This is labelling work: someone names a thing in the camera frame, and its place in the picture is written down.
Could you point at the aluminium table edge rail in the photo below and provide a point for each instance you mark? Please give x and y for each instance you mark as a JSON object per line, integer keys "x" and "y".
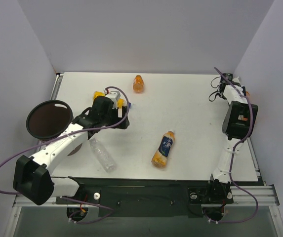
{"x": 264, "y": 190}

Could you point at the clear empty plastic bottle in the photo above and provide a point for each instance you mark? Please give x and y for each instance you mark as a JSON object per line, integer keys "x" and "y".
{"x": 102, "y": 155}

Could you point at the yellow label bottle blue cap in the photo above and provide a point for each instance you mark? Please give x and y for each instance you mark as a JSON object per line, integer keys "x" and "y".
{"x": 121, "y": 102}

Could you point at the blue label tea bottle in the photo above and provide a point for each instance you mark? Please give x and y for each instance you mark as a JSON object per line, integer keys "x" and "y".
{"x": 160, "y": 157}

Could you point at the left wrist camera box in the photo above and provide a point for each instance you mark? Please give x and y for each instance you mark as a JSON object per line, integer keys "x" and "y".
{"x": 114, "y": 96}

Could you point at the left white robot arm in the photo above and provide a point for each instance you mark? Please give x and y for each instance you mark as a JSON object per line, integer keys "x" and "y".
{"x": 33, "y": 175}

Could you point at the brown round bin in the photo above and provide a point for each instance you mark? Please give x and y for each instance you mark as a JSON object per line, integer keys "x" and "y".
{"x": 49, "y": 119}

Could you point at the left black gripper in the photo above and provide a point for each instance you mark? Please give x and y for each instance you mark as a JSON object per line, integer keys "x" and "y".
{"x": 123, "y": 118}

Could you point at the small orange bottle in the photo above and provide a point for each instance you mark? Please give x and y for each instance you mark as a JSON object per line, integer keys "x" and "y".
{"x": 138, "y": 84}

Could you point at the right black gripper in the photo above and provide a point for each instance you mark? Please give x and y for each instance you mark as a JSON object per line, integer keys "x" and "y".
{"x": 226, "y": 77}

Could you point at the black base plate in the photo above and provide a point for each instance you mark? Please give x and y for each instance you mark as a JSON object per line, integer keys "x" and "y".
{"x": 153, "y": 198}

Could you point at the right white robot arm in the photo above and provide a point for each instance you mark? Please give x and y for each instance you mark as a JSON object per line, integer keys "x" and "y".
{"x": 237, "y": 126}

